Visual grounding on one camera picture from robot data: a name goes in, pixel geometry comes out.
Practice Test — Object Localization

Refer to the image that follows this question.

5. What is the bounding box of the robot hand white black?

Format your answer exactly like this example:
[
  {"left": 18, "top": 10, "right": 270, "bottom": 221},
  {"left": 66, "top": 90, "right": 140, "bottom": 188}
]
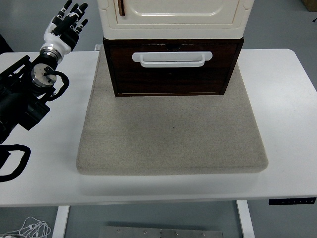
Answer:
[{"left": 43, "top": 0, "right": 89, "bottom": 54}]

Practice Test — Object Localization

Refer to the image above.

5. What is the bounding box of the white drawer handle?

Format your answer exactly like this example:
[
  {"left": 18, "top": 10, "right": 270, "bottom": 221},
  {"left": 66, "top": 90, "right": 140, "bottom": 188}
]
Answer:
[{"left": 132, "top": 51, "right": 213, "bottom": 68}]

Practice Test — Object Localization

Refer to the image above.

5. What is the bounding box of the dark wood drawer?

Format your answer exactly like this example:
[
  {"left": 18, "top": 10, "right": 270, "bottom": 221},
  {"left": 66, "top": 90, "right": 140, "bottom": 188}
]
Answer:
[{"left": 108, "top": 43, "right": 240, "bottom": 95}]

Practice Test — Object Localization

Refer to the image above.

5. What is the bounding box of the dark wood drawer casing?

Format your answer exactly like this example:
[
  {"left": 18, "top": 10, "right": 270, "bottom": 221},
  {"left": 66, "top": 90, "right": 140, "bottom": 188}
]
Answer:
[{"left": 102, "top": 37, "right": 245, "bottom": 97}]

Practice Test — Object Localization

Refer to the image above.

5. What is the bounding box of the cream plastic cabinet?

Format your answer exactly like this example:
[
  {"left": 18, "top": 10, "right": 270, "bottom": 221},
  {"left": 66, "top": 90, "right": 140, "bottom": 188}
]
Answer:
[{"left": 98, "top": 0, "right": 254, "bottom": 40}]

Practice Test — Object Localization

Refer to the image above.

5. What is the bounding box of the beige fabric mat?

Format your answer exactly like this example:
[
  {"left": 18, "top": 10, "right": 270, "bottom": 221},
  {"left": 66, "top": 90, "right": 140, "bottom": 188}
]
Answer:
[{"left": 75, "top": 47, "right": 269, "bottom": 176}]

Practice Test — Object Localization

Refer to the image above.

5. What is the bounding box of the white table leg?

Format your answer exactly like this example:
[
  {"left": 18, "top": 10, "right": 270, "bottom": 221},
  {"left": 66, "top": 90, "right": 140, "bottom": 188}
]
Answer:
[
  {"left": 51, "top": 205, "right": 71, "bottom": 238},
  {"left": 236, "top": 200, "right": 256, "bottom": 238}
]

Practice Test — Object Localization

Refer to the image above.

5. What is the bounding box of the cardboard box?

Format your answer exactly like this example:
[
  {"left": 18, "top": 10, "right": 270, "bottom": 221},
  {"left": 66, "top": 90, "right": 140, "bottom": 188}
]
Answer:
[{"left": 301, "top": 0, "right": 317, "bottom": 11}]

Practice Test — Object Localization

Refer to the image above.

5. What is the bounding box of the black table control panel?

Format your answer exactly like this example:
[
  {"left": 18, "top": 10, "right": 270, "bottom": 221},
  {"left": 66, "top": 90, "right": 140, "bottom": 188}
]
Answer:
[{"left": 268, "top": 197, "right": 317, "bottom": 206}]

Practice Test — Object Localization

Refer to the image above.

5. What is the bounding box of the brown cabinet door handle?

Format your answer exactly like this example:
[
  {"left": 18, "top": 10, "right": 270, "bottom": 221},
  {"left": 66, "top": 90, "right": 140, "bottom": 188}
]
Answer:
[{"left": 117, "top": 0, "right": 126, "bottom": 17}]

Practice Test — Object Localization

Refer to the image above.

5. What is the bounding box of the white cable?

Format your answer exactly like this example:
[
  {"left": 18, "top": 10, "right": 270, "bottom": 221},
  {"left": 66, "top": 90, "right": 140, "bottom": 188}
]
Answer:
[{"left": 0, "top": 216, "right": 52, "bottom": 238}]

